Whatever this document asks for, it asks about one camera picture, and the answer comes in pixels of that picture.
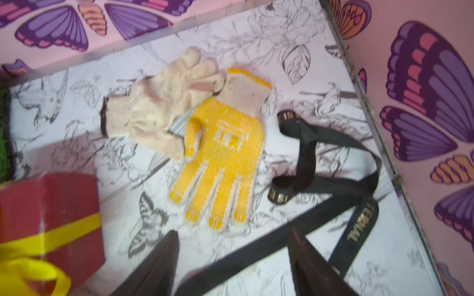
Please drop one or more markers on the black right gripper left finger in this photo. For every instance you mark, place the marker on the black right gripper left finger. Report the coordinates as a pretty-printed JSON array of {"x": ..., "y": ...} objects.
[{"x": 156, "y": 273}]

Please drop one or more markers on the black printed ribbon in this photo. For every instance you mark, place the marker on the black printed ribbon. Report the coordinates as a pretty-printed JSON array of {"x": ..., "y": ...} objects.
[{"x": 343, "y": 194}]

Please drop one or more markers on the green artificial grass mat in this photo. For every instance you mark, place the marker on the green artificial grass mat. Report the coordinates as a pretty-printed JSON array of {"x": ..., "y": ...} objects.
[{"x": 5, "y": 145}]

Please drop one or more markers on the beige knit work glove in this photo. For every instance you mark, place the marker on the beige knit work glove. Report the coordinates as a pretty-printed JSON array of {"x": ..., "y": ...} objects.
[{"x": 147, "y": 113}]

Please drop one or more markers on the dark red gift box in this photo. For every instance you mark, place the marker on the dark red gift box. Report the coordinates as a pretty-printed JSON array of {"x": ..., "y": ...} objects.
[{"x": 48, "y": 201}]

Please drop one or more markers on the yellow ribbon on red box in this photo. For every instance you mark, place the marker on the yellow ribbon on red box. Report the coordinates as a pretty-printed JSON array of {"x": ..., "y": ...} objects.
[{"x": 21, "y": 263}]

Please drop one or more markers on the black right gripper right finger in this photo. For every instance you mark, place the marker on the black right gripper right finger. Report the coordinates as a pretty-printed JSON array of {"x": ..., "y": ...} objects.
[{"x": 312, "y": 274}]

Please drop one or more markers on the yellow dotted work glove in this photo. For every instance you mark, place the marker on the yellow dotted work glove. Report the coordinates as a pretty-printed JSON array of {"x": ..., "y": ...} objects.
[{"x": 224, "y": 143}]

